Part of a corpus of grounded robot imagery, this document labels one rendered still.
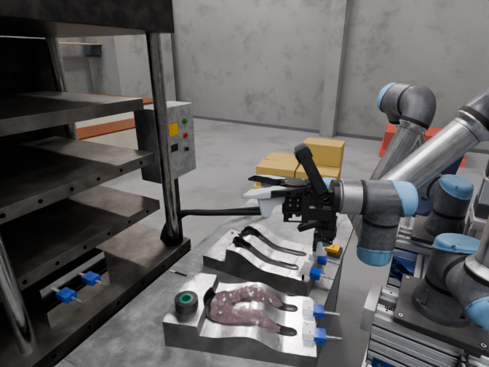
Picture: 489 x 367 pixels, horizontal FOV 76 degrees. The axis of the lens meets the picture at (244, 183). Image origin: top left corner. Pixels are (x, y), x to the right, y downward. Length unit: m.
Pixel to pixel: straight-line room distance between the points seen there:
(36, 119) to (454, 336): 1.38
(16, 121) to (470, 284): 1.30
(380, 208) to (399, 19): 6.77
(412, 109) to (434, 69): 6.07
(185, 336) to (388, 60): 6.78
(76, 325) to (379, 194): 1.16
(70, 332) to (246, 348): 0.65
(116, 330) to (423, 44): 6.89
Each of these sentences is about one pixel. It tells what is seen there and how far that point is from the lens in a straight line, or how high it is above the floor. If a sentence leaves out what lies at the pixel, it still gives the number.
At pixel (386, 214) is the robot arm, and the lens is 0.70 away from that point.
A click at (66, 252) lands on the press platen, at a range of 1.36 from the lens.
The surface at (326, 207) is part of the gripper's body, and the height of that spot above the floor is 1.42.
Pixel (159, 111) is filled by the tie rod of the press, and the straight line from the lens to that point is 1.48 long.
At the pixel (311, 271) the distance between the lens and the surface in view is 1.34.
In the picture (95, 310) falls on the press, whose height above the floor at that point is 0.79.
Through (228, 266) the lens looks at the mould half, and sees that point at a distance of 1.44.
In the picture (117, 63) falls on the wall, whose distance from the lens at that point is 8.39.
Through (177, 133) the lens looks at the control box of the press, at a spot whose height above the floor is 1.32.
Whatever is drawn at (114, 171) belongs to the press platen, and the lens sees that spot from 1.40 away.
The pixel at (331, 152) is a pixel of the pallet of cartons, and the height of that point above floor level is 0.58.
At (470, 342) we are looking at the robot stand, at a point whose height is 1.04.
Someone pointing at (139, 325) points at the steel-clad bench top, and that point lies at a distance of 1.31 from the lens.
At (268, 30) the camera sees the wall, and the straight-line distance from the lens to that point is 8.20.
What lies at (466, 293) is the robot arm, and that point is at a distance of 0.90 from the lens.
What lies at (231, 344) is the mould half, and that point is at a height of 0.85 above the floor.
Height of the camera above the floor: 1.71
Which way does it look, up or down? 22 degrees down
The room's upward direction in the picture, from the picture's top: straight up
